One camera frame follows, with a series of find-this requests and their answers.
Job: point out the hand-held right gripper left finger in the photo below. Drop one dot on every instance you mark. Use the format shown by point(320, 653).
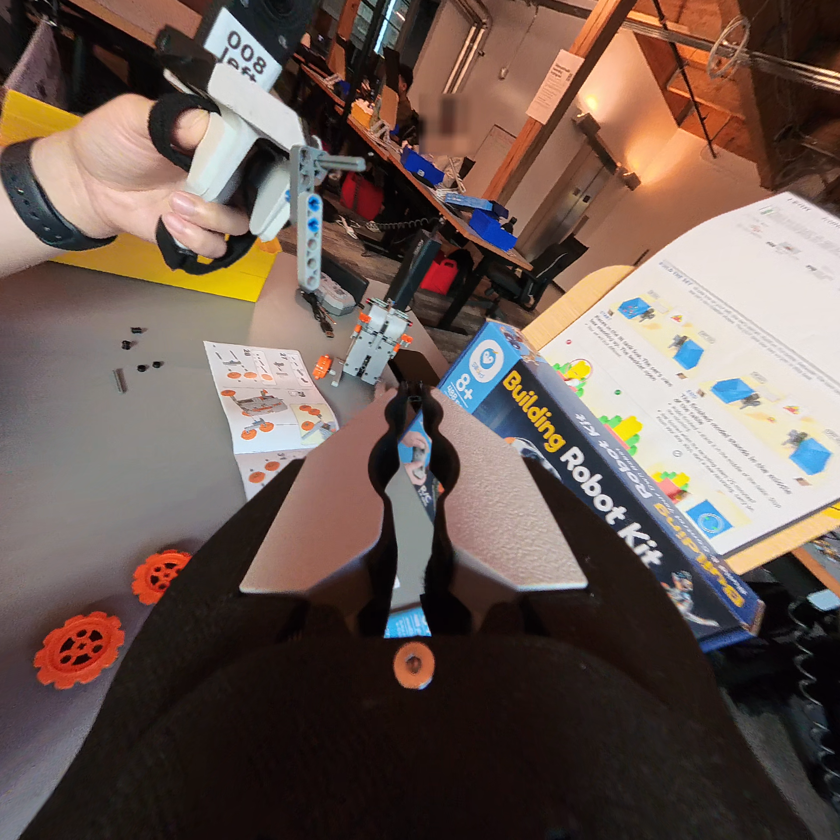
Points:
point(315, 525)

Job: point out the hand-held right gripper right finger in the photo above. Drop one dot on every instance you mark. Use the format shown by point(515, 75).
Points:
point(505, 525)

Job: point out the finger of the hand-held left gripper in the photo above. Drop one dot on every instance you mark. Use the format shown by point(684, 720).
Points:
point(263, 105)

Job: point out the grey beam with blue pin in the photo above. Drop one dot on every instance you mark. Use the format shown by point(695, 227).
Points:
point(309, 217)

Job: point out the instruction booklet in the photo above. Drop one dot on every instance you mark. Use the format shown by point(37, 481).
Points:
point(269, 394)

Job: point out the yellow plastic parts bin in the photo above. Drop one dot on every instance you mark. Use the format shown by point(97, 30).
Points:
point(131, 259)

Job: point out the orange toy wheel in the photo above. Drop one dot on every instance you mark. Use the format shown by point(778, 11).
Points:
point(160, 575)
point(79, 650)

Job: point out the wooden desk with black legs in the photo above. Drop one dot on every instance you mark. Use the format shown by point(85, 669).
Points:
point(394, 158)

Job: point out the grey desk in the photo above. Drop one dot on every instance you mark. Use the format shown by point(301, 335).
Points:
point(105, 499)

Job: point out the person's left hand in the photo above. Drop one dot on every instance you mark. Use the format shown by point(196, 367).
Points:
point(99, 171)

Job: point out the blue robot kit box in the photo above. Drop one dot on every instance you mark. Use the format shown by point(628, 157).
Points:
point(591, 473)

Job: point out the red bag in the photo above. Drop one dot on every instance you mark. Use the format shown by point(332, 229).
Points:
point(365, 197)
point(440, 276)

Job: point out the blue plastic bin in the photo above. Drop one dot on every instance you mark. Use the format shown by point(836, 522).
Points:
point(479, 223)
point(423, 167)

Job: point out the partly built toy robot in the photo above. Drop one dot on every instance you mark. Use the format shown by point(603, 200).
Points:
point(374, 335)

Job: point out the grey battery box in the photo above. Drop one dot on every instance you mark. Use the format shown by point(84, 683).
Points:
point(339, 294)

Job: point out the black upright device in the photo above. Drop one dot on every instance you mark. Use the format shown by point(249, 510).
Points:
point(414, 269)

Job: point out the black wristband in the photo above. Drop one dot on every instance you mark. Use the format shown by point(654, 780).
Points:
point(46, 197)

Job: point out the black office chair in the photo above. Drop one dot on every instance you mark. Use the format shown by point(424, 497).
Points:
point(538, 269)

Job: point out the curled white poster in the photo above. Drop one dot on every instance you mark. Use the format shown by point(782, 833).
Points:
point(735, 381)

